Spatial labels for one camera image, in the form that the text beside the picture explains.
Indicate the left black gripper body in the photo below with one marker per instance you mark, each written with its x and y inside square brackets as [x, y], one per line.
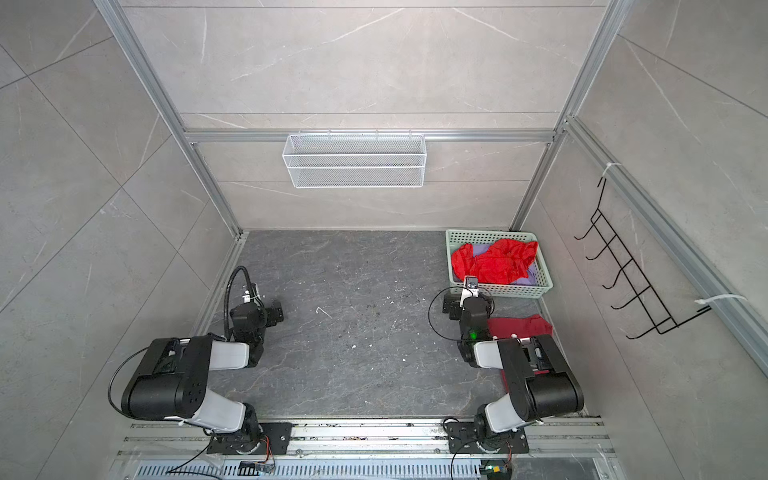
[273, 312]

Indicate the black wire hook rack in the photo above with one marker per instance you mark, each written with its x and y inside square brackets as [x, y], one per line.
[628, 271]

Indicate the purple t-shirt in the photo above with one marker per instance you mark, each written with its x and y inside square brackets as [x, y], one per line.
[528, 279]

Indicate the white wire mesh shelf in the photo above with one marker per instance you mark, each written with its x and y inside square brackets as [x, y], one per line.
[355, 160]

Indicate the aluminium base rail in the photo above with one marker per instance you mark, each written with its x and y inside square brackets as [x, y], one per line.
[386, 448]

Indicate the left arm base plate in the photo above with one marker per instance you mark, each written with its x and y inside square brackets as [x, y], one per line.
[273, 437]

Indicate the folded dark red t-shirt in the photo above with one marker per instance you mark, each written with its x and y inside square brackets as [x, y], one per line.
[503, 328]

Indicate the white zip tie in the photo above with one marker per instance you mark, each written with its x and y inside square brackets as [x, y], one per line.
[726, 296]

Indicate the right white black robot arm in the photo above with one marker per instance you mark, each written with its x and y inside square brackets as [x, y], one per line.
[538, 381]

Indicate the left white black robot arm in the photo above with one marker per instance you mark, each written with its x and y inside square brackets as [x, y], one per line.
[170, 382]

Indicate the bright red t-shirt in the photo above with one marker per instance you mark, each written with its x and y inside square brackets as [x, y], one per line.
[505, 261]

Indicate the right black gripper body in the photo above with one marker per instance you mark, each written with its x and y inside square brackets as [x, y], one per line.
[452, 303]

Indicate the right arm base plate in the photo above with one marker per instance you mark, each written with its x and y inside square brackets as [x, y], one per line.
[468, 438]

